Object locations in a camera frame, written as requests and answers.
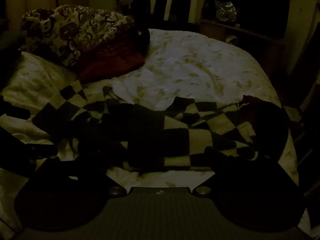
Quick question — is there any black white checkered garment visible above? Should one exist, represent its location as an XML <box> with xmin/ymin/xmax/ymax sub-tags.
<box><xmin>32</xmin><ymin>82</ymin><xmax>289</xmax><ymax>172</ymax></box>

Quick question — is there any white floral bed sheet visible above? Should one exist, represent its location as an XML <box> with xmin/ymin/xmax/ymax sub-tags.
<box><xmin>0</xmin><ymin>28</ymin><xmax>301</xmax><ymax>238</ymax></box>

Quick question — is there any patterned cartoon blanket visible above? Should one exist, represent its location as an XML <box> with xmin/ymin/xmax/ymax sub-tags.
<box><xmin>21</xmin><ymin>4</ymin><xmax>138</xmax><ymax>67</ymax></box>

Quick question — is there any dark red pillow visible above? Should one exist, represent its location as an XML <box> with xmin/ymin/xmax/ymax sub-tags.
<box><xmin>76</xmin><ymin>27</ymin><xmax>150</xmax><ymax>84</ymax></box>

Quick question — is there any dark bedside cabinet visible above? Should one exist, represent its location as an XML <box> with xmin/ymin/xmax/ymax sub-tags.
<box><xmin>201</xmin><ymin>0</ymin><xmax>290</xmax><ymax>59</ymax></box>

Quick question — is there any shiny crumpled bag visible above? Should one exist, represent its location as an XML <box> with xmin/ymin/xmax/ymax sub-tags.
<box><xmin>215</xmin><ymin>1</ymin><xmax>237</xmax><ymax>22</ymax></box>

